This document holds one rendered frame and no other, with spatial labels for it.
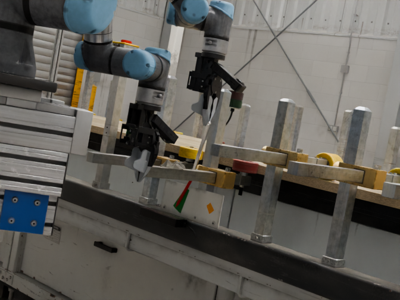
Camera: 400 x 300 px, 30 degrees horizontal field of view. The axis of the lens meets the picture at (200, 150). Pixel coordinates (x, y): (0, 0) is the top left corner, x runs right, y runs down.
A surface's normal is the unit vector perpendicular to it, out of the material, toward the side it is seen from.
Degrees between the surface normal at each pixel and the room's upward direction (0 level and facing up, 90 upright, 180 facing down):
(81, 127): 90
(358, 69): 90
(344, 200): 90
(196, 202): 90
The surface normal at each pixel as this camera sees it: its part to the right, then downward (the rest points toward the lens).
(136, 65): -0.25, 0.00
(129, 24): 0.72, 0.17
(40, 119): 0.29, 0.11
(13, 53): 0.61, -0.15
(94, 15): 0.90, 0.27
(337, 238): -0.70, -0.09
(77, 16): -0.27, 0.56
